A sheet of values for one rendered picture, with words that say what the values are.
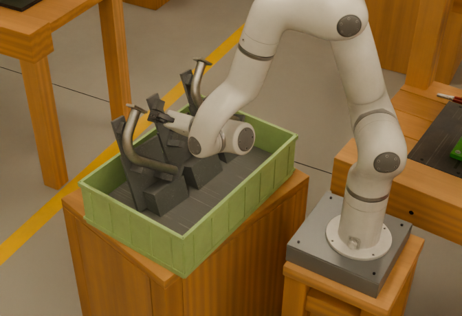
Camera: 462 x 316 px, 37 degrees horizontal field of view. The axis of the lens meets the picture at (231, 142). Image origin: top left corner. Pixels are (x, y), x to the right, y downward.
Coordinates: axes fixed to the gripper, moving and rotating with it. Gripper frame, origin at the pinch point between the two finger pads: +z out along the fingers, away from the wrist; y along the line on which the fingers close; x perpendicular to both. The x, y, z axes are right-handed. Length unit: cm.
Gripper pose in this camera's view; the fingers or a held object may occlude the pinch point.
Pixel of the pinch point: (163, 121)
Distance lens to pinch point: 194.5
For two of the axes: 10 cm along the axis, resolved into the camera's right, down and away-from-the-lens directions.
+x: -3.2, 9.4, -1.2
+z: -7.3, -1.6, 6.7
